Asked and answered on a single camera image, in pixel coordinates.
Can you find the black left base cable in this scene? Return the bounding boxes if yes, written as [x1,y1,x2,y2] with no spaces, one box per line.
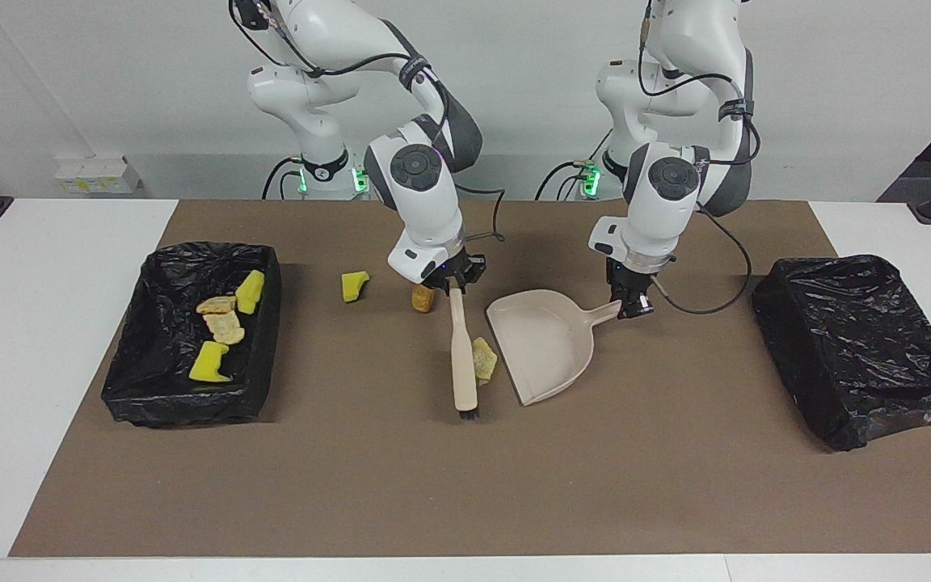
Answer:
[535,159,596,201]

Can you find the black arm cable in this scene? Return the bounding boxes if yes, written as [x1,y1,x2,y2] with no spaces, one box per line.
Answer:
[639,0,754,314]
[230,0,508,243]

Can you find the beige plastic dustpan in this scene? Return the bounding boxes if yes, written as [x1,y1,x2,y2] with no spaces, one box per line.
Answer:
[486,289,622,407]

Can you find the black base cable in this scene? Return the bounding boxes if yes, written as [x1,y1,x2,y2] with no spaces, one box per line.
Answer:
[262,156,306,200]
[535,159,596,201]

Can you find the rectangular yellow green sponge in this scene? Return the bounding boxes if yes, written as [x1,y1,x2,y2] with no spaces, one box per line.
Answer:
[189,340,234,383]

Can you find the brown paper mat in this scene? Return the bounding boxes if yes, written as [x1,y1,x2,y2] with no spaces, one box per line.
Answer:
[9,200,931,559]

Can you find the white wall socket box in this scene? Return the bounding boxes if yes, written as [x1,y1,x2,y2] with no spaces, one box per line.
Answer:
[54,156,143,195]

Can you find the pale yellow rock-like chunk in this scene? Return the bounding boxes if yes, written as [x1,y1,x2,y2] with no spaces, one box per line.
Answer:
[472,336,499,386]

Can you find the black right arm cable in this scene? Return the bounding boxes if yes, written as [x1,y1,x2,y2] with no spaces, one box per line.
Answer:
[230,0,508,243]

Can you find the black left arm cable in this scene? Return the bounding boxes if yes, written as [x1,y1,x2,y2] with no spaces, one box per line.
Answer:
[639,0,754,314]

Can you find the yellow sponge wedge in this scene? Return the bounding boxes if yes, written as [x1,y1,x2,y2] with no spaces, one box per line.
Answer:
[235,269,266,315]

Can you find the black bag lined bin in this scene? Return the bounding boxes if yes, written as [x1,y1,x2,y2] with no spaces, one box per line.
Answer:
[751,255,931,453]
[100,241,284,429]

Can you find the beige brush black bristles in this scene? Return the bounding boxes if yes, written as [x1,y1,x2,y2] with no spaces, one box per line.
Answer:
[449,285,482,421]

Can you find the black right base cable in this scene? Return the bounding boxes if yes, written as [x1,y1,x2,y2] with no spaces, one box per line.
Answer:
[262,156,306,200]

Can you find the striped yellow orange sponge scrap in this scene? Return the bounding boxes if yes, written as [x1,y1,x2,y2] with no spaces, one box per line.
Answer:
[203,312,246,346]

